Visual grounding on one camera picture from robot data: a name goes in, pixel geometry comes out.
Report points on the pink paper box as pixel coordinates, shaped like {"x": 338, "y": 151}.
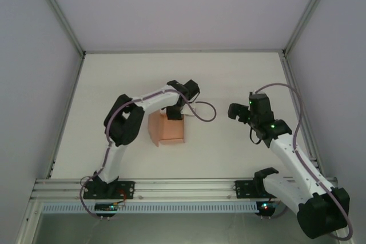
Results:
{"x": 171, "y": 129}

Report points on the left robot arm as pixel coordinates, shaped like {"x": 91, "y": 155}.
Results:
{"x": 120, "y": 147}

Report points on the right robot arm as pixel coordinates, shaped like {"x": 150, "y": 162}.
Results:
{"x": 288, "y": 155}

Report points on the right circuit board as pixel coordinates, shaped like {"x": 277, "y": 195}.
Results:
{"x": 266, "y": 206}

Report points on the circuit board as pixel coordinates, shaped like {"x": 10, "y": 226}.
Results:
{"x": 266, "y": 206}
{"x": 105, "y": 207}

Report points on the left circuit board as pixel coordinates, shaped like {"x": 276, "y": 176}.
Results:
{"x": 105, "y": 207}

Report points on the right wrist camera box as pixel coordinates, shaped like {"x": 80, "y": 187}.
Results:
{"x": 254, "y": 93}

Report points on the aluminium side rail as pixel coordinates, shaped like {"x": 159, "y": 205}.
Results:
{"x": 66, "y": 109}
{"x": 289, "y": 69}

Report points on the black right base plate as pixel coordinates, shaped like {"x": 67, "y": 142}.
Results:
{"x": 243, "y": 188}

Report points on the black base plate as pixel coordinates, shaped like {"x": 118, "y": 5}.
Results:
{"x": 243, "y": 188}
{"x": 128, "y": 184}

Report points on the aluminium mounting rail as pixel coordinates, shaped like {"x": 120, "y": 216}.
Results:
{"x": 183, "y": 187}

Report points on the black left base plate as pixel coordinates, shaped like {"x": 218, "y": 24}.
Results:
{"x": 128, "y": 184}

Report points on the aluminium frame post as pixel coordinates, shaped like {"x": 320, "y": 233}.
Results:
{"x": 307, "y": 12}
{"x": 60, "y": 12}

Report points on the aluminium frame leg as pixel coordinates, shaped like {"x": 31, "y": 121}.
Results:
{"x": 27, "y": 224}

